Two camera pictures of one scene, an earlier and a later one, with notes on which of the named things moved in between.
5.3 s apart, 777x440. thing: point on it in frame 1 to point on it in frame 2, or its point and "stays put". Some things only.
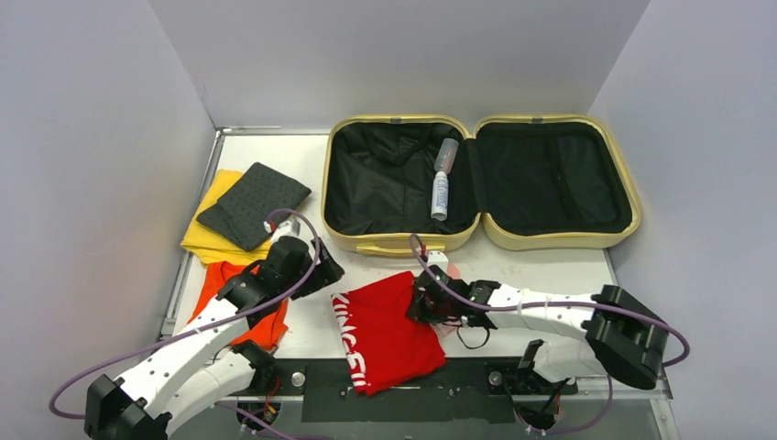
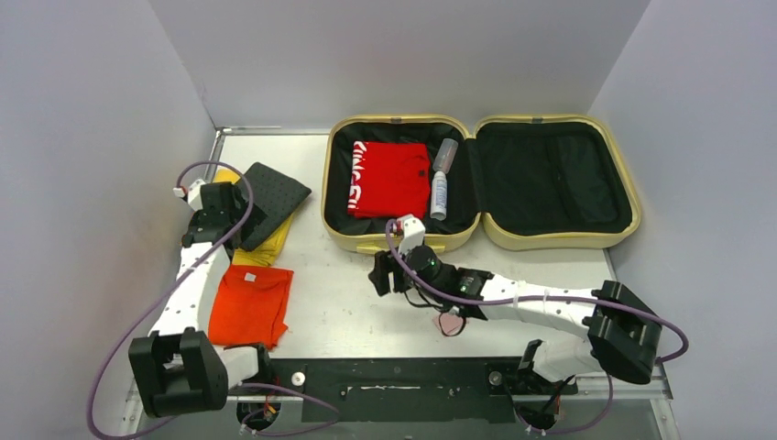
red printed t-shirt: (384, 346) to (389, 180)
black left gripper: (322, 274) to (255, 217)
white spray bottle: (439, 209) stays put
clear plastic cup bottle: (446, 155) stays put
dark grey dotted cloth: (240, 214) stays put
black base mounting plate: (467, 390) stays put
